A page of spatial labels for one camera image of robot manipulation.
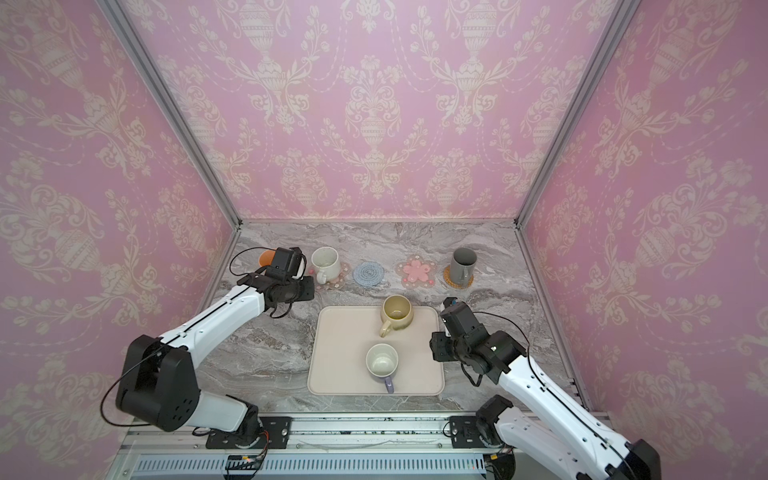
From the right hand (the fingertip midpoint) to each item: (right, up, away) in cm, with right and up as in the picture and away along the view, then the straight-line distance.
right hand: (439, 342), depth 78 cm
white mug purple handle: (-15, -8, +7) cm, 18 cm away
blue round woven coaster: (-21, +16, +27) cm, 38 cm away
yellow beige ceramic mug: (-11, +4, +16) cm, 19 cm away
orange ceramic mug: (-53, +22, +19) cm, 60 cm away
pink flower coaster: (-4, +16, +28) cm, 32 cm away
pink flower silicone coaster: (-30, +14, +25) cm, 41 cm away
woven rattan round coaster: (+7, +14, +26) cm, 30 cm away
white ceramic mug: (-36, +20, +27) cm, 49 cm away
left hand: (-36, +13, +10) cm, 40 cm away
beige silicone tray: (-28, -2, +12) cm, 30 cm away
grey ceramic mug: (+10, +19, +16) cm, 27 cm away
